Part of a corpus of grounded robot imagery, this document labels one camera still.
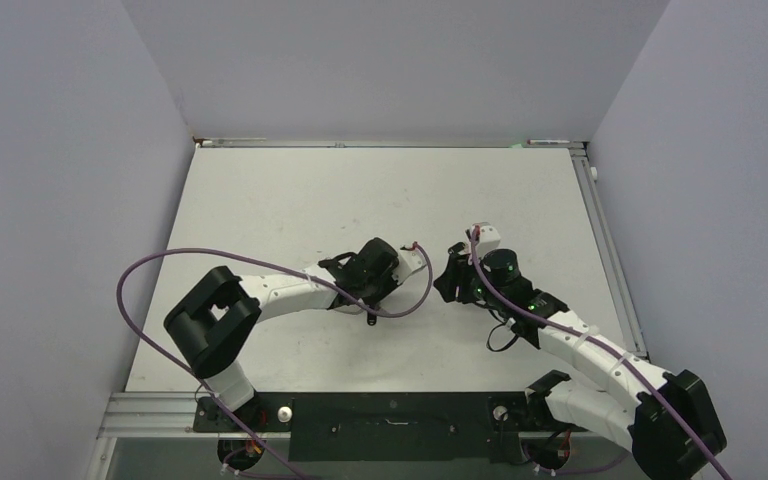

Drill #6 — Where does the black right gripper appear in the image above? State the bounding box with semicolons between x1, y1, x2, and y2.
436;250;508;310

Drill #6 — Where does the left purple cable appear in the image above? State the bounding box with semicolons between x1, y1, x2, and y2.
116;242;434;480

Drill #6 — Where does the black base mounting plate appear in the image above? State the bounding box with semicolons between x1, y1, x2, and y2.
193;392;587;464

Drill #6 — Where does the aluminium frame rail back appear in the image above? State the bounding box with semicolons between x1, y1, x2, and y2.
193;138;587;150

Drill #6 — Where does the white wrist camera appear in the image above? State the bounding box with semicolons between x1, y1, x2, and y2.
392;247;426;284
467;222;501;259

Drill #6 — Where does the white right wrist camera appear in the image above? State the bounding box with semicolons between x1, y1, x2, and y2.
467;222;501;259

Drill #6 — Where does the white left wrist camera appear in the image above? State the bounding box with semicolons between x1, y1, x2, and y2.
392;247;426;284

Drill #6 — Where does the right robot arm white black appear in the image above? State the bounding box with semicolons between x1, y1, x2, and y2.
434;242;727;479

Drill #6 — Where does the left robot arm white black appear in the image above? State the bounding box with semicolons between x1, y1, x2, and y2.
163;238;402;430

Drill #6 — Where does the aluminium frame rail right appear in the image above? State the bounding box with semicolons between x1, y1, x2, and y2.
569;143;649;358

